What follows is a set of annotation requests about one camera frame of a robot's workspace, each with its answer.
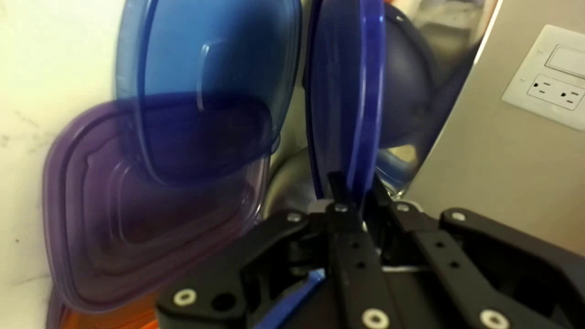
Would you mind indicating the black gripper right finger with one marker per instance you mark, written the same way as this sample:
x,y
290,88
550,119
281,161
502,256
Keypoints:
x,y
433,280

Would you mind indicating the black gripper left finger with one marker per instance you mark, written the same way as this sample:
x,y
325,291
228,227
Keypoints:
x,y
362,298

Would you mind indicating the blue purple plastic lid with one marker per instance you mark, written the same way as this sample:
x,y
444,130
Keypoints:
x,y
343,85

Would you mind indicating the clear container with red lid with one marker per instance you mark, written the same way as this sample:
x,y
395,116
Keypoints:
x,y
137,315

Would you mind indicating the steel mixing bowl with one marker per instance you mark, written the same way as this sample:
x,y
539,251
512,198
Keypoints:
x,y
429,48

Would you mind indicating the blue plastic container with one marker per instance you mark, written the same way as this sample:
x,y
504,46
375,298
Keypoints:
x,y
208,83

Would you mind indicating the white wall outlet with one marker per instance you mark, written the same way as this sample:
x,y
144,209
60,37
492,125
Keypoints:
x,y
550,79

